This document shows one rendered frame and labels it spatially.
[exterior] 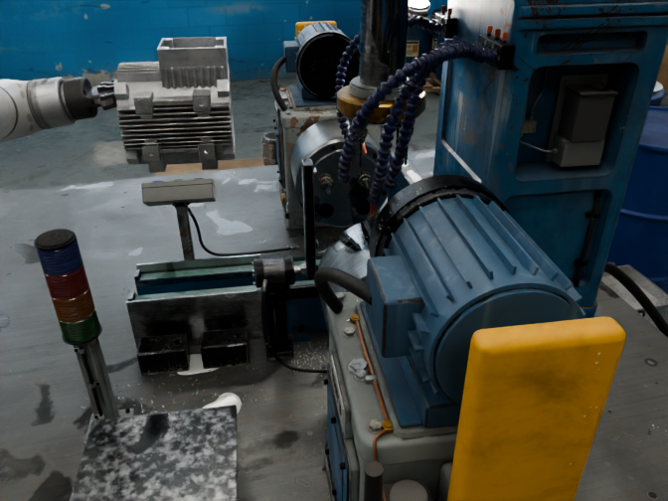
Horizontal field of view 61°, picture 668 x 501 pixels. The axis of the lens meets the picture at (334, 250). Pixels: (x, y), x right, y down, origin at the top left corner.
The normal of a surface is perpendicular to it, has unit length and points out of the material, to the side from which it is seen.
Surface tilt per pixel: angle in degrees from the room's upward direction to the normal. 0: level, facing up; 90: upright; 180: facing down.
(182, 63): 91
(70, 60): 90
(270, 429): 0
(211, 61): 91
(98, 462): 0
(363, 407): 0
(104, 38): 90
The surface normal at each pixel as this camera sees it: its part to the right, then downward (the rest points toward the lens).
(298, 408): 0.00, -0.86
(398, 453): 0.15, 0.51
